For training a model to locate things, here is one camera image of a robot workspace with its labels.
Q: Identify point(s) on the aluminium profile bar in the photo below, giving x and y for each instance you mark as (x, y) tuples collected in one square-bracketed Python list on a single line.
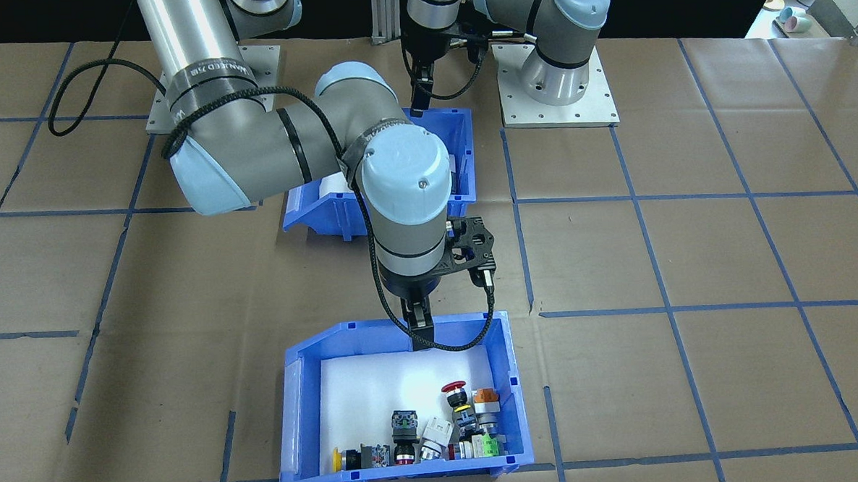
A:
[(854, 23)]

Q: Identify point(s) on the yellow pushbutton switch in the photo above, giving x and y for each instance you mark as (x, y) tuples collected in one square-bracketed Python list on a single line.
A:
[(348, 460)]

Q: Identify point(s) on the orange capped pushbutton switch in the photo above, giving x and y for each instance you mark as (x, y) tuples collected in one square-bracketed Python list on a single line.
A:
[(485, 405)]

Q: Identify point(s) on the blue plastic switch bin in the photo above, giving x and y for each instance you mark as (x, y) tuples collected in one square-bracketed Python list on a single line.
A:
[(310, 340)]

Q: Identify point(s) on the green contact block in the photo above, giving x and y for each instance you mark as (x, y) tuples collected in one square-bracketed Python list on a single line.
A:
[(488, 445)]

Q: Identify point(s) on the black red-ringed pushbutton switch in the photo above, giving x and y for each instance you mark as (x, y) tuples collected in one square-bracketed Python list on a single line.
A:
[(404, 434)]

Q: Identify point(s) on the blue plastic capacitor bin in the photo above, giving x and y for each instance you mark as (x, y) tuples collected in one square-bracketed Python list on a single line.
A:
[(461, 145)]

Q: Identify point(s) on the teal cup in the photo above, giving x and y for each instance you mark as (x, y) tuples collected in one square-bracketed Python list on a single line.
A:
[(788, 15)]

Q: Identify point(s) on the pink cup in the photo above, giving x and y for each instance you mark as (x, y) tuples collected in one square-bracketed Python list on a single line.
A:
[(802, 24)]

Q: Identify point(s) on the white grey pushbutton switch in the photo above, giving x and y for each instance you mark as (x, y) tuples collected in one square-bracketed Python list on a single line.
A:
[(437, 435)]

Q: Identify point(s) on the vertical aluminium profile post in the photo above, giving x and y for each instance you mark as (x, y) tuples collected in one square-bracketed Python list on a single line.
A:
[(383, 15)]

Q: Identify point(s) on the small grey red switch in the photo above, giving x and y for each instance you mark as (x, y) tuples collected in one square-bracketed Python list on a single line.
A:
[(461, 450)]

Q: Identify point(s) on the grey black contact block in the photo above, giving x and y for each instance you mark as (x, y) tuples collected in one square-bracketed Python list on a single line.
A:
[(375, 456)]

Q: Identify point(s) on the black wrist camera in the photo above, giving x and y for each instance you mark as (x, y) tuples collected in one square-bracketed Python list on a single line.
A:
[(476, 239)]

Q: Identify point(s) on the red mushroom emergency stop button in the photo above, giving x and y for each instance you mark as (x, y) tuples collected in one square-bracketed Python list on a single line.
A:
[(455, 395)]

